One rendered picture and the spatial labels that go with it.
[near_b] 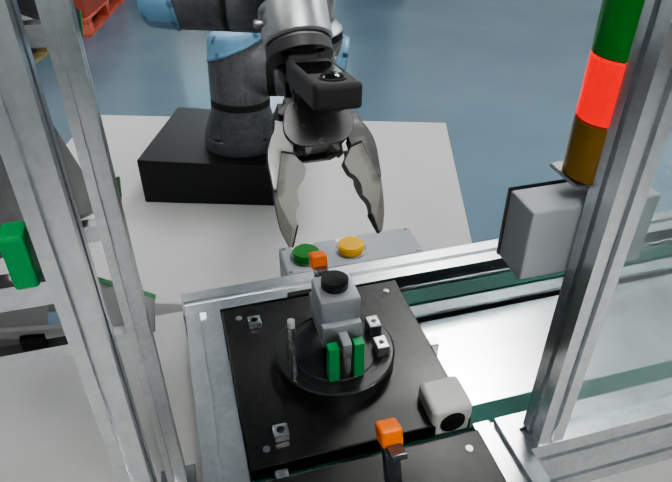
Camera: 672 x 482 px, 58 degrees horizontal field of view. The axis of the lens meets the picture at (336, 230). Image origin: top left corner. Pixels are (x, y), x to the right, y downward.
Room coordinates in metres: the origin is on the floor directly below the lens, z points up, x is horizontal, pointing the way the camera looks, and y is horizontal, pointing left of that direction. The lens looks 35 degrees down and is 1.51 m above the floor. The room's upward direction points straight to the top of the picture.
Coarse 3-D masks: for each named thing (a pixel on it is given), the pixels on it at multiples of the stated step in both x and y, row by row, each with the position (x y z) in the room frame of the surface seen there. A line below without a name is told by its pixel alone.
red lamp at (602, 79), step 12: (588, 60) 0.44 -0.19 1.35; (600, 60) 0.43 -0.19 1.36; (588, 72) 0.44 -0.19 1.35; (600, 72) 0.43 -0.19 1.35; (612, 72) 0.42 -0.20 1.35; (588, 84) 0.43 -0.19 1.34; (600, 84) 0.42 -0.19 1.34; (612, 84) 0.42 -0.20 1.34; (588, 96) 0.43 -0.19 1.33; (600, 96) 0.42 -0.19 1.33; (612, 96) 0.42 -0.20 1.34; (576, 108) 0.44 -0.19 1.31; (588, 108) 0.43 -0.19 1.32; (600, 108) 0.42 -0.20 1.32; (612, 108) 0.42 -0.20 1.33; (588, 120) 0.42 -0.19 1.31; (600, 120) 0.42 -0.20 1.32
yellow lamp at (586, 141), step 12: (576, 120) 0.44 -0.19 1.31; (576, 132) 0.43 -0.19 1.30; (588, 132) 0.42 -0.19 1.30; (600, 132) 0.42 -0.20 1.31; (576, 144) 0.43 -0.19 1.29; (588, 144) 0.42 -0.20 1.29; (600, 144) 0.42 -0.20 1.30; (564, 156) 0.45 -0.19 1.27; (576, 156) 0.43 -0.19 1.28; (588, 156) 0.42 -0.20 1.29; (564, 168) 0.44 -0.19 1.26; (576, 168) 0.42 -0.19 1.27; (588, 168) 0.42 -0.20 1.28; (576, 180) 0.42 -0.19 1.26; (588, 180) 0.42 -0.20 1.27
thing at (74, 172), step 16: (64, 144) 0.41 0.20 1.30; (0, 160) 0.31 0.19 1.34; (64, 160) 0.40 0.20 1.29; (0, 176) 0.30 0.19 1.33; (80, 176) 0.42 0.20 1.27; (0, 192) 0.30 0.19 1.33; (80, 192) 0.41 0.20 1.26; (0, 208) 0.29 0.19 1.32; (16, 208) 0.31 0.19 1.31; (80, 208) 0.40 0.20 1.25; (0, 224) 0.28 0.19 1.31; (0, 256) 0.27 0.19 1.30
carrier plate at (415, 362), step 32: (384, 288) 0.63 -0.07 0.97; (224, 320) 0.57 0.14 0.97; (384, 320) 0.57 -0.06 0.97; (416, 320) 0.57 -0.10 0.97; (256, 352) 0.51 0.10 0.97; (416, 352) 0.51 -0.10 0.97; (256, 384) 0.46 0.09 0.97; (416, 384) 0.46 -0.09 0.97; (256, 416) 0.42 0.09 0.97; (288, 416) 0.42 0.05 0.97; (320, 416) 0.42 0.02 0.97; (352, 416) 0.42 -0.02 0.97; (384, 416) 0.42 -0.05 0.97; (416, 416) 0.42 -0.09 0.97; (256, 448) 0.38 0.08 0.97; (288, 448) 0.38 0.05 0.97; (320, 448) 0.38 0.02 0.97; (352, 448) 0.38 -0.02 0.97; (256, 480) 0.35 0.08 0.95
